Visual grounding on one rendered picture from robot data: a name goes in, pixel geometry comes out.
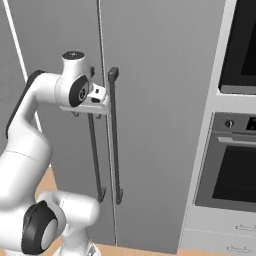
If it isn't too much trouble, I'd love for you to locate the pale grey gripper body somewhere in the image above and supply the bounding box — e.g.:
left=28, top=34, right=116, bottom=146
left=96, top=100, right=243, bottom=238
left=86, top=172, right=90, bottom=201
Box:
left=58, top=94, right=112, bottom=116

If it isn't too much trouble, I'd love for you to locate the grey fridge door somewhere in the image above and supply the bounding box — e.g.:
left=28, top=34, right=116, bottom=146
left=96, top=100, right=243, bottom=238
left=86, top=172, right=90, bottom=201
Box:
left=98, top=0, right=228, bottom=255
left=6, top=0, right=118, bottom=247

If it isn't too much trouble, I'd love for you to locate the dark oven knob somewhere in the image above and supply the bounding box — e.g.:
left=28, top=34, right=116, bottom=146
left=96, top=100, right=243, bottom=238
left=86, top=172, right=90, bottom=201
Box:
left=224, top=118, right=235, bottom=130

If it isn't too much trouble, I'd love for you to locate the steel built-in oven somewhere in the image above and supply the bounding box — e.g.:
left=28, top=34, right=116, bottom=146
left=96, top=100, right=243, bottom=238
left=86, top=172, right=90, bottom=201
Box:
left=194, top=112, right=256, bottom=214

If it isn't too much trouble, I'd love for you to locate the white drawer front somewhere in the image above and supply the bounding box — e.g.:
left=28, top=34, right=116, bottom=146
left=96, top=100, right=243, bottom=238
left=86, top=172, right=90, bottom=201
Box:
left=177, top=229, right=256, bottom=256
left=181, top=205, right=256, bottom=238

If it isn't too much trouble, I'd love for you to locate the black built-in microwave oven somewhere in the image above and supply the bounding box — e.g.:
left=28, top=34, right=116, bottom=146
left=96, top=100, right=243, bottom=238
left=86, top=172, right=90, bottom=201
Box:
left=217, top=0, right=256, bottom=96

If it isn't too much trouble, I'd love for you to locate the dark grey fridge door handle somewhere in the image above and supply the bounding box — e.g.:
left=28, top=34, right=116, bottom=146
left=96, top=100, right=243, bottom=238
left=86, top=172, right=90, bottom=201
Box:
left=107, top=66, right=125, bottom=206
left=86, top=65, right=107, bottom=204

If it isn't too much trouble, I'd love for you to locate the white tall cabinet frame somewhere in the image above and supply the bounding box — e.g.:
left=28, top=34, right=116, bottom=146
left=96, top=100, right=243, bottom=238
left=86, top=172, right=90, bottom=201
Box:
left=177, top=0, right=256, bottom=256

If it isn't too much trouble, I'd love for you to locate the steel oven door handle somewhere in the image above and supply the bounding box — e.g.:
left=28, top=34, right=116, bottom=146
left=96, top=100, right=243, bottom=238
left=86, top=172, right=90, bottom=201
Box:
left=216, top=135, right=256, bottom=148

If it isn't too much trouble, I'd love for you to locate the grey drawer handle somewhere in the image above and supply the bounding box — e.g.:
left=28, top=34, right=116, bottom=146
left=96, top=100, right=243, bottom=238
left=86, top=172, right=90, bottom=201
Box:
left=225, top=244, right=253, bottom=254
left=235, top=223, right=256, bottom=232

